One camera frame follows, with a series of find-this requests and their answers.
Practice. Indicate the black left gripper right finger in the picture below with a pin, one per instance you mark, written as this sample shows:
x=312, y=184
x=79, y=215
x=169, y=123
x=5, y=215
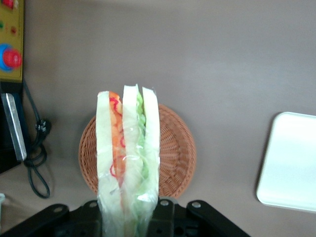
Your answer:
x=192, y=222

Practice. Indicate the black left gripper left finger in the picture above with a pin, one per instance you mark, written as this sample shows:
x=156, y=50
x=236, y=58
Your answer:
x=61, y=222

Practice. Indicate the triangle sandwich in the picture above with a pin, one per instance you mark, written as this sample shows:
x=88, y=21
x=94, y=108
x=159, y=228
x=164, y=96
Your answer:
x=130, y=148

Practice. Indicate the round brown wicker basket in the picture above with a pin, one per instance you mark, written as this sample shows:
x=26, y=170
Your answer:
x=175, y=153

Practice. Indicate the beige plastic tray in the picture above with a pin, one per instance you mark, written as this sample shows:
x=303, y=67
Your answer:
x=288, y=160

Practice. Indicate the black countertop appliance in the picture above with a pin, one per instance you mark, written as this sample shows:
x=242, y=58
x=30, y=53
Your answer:
x=6, y=158

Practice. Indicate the red emergency stop button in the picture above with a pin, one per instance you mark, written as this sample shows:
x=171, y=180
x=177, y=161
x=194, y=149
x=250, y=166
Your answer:
x=11, y=58

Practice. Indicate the yellow control box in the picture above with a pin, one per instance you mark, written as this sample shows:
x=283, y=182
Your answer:
x=17, y=32

